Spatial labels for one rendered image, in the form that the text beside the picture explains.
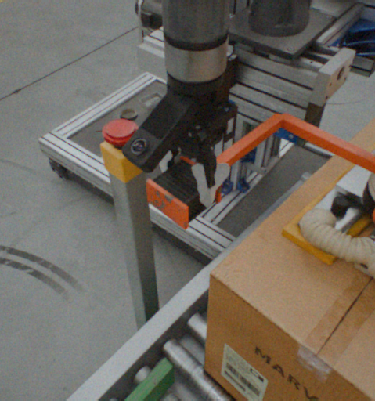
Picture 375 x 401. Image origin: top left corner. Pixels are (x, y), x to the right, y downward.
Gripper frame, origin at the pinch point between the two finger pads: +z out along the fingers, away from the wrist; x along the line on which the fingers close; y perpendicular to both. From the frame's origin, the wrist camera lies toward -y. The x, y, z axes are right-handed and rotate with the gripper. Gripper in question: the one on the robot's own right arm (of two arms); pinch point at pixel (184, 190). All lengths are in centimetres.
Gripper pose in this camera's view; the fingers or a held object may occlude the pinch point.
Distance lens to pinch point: 67.4
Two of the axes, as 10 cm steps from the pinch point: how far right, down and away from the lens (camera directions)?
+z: 0.0, 6.8, 7.3
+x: -7.3, -5.0, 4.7
